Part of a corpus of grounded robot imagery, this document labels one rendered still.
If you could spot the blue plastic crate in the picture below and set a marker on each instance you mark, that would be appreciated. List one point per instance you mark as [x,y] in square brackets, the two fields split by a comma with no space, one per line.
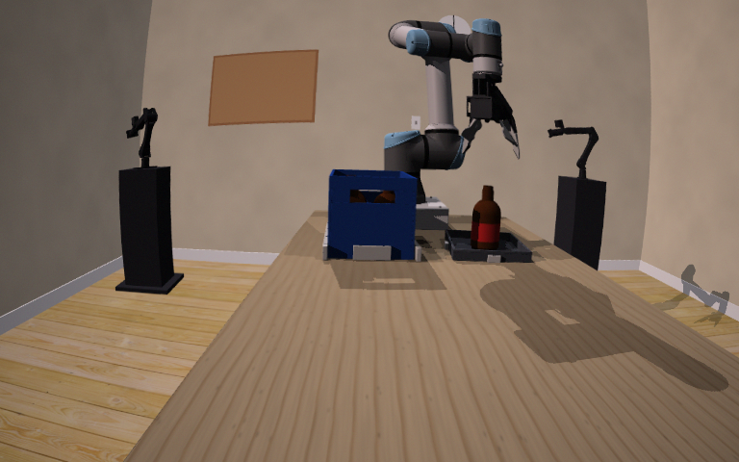
[371,223]

